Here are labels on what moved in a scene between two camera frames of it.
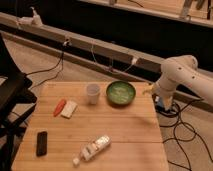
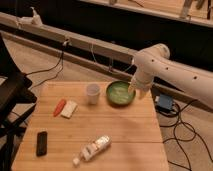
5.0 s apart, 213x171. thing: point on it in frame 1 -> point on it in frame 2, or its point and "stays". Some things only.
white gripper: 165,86 -> 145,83
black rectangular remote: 41,143 stays
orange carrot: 59,108 stays
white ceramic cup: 93,90 stays
